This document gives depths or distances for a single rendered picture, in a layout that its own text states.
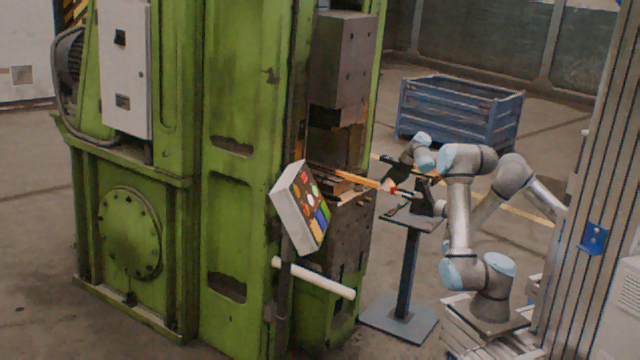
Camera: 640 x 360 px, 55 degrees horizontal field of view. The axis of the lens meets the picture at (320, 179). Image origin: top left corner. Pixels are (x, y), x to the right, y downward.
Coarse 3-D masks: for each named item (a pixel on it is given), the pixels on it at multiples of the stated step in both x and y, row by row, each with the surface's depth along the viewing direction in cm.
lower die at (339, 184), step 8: (312, 160) 319; (312, 168) 307; (328, 168) 307; (336, 168) 310; (320, 176) 299; (328, 176) 299; (336, 176) 300; (320, 184) 294; (328, 184) 292; (336, 184) 293; (344, 184) 298; (352, 184) 305; (328, 192) 293; (336, 192) 294; (344, 192) 300
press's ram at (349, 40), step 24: (336, 24) 261; (360, 24) 270; (336, 48) 264; (360, 48) 275; (312, 72) 274; (336, 72) 267; (360, 72) 281; (312, 96) 278; (336, 96) 270; (360, 96) 288
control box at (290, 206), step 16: (304, 160) 256; (288, 176) 240; (304, 176) 248; (272, 192) 228; (288, 192) 227; (304, 192) 242; (320, 192) 260; (288, 208) 229; (288, 224) 231; (304, 224) 230; (304, 240) 232
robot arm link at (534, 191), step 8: (504, 160) 254; (512, 160) 251; (520, 160) 253; (528, 168) 254; (528, 176) 253; (528, 184) 253; (536, 184) 254; (520, 192) 258; (528, 192) 255; (536, 192) 254; (544, 192) 254; (536, 200) 255; (544, 200) 254; (552, 200) 254; (544, 208) 255; (552, 208) 254; (552, 216) 256
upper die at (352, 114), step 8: (312, 104) 285; (360, 104) 290; (312, 112) 286; (320, 112) 284; (328, 112) 281; (336, 112) 278; (344, 112) 279; (352, 112) 285; (360, 112) 292; (312, 120) 287; (320, 120) 285; (328, 120) 282; (336, 120) 280; (344, 120) 281; (352, 120) 288; (360, 120) 294
